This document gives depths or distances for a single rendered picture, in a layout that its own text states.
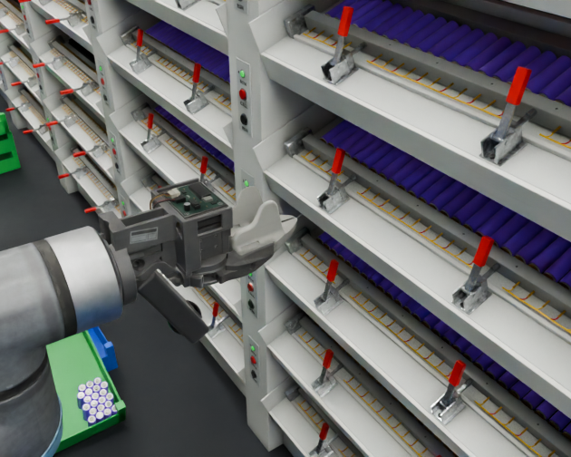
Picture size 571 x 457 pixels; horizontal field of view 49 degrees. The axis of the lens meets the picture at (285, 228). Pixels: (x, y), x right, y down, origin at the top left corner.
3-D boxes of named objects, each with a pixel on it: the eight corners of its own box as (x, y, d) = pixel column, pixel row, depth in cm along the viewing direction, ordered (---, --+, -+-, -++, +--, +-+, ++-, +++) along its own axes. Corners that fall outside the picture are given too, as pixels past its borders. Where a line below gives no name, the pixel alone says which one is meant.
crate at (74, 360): (126, 419, 153) (126, 406, 146) (41, 460, 143) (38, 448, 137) (78, 320, 166) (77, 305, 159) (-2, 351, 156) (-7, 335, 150)
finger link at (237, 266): (281, 249, 65) (205, 277, 60) (281, 262, 65) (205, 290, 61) (256, 228, 68) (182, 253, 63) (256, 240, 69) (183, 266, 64)
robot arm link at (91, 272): (83, 353, 56) (50, 295, 63) (135, 333, 58) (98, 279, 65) (67, 271, 51) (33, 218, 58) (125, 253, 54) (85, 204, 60)
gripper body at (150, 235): (240, 207, 60) (118, 245, 54) (241, 279, 64) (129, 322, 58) (202, 174, 65) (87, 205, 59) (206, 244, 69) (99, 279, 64)
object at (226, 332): (251, 393, 147) (230, 363, 137) (144, 263, 188) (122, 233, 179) (318, 338, 152) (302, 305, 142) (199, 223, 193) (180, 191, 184)
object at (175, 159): (246, 257, 125) (219, 209, 115) (126, 143, 167) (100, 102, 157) (324, 197, 130) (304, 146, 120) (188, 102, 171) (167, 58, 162)
